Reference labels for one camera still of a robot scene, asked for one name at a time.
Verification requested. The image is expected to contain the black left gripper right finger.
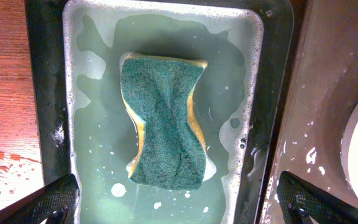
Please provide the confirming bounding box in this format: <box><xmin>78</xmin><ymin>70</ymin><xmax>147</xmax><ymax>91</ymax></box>
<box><xmin>277</xmin><ymin>171</ymin><xmax>358</xmax><ymax>224</ymax></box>

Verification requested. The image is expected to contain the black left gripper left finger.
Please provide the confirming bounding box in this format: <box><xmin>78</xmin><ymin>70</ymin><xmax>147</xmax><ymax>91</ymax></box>
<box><xmin>0</xmin><ymin>174</ymin><xmax>80</xmax><ymax>223</ymax></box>

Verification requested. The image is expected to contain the green and yellow sponge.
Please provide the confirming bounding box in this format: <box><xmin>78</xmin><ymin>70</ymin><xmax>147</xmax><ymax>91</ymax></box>
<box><xmin>120</xmin><ymin>52</ymin><xmax>216</xmax><ymax>190</ymax></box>

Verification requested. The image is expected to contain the dark green water tray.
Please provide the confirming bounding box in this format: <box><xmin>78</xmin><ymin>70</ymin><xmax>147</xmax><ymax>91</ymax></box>
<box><xmin>25</xmin><ymin>1</ymin><xmax>293</xmax><ymax>223</ymax></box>

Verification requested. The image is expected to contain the dark brown serving tray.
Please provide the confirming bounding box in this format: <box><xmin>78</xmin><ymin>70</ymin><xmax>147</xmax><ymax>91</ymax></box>
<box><xmin>260</xmin><ymin>0</ymin><xmax>358</xmax><ymax>223</ymax></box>

